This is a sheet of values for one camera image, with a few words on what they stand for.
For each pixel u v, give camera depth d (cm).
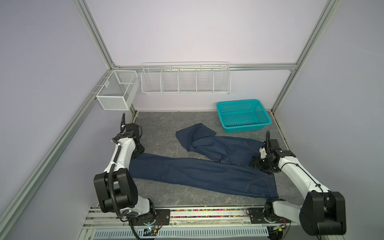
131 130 68
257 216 74
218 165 89
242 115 119
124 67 94
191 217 75
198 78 100
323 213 40
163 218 73
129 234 71
